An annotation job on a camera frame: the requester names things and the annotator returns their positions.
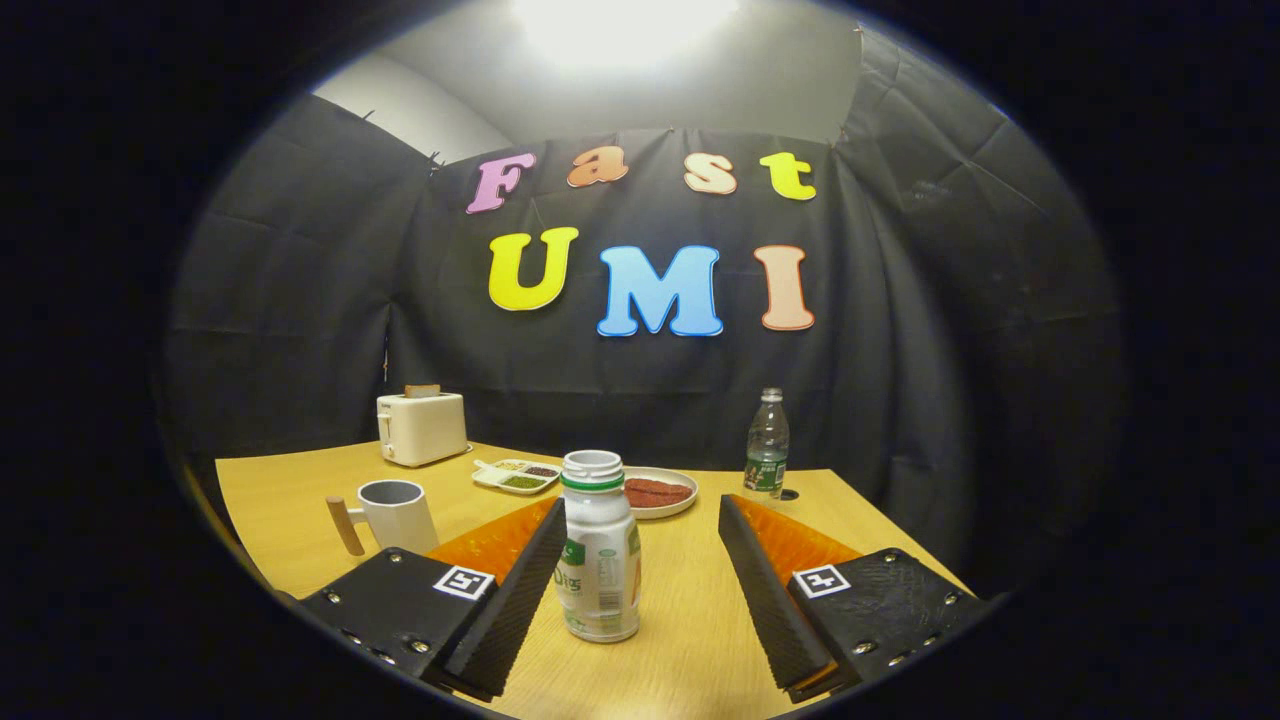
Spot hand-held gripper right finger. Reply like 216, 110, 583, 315
718, 494, 991, 704

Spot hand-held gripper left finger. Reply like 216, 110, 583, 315
300, 497, 567, 701

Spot white juice bottle green label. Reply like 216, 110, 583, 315
555, 450, 642, 644

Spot white cup with wooden handle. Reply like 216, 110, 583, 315
325, 479, 441, 557

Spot clear plastic water bottle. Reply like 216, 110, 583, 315
744, 388, 791, 501

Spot wooden table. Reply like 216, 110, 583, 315
215, 440, 971, 720

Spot white divided grain dish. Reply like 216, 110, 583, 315
472, 458, 562, 496

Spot round white plate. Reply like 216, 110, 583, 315
622, 466, 699, 520

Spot white toaster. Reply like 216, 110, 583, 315
376, 392, 471, 468

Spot black backdrop cloth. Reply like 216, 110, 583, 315
160, 25, 1126, 591

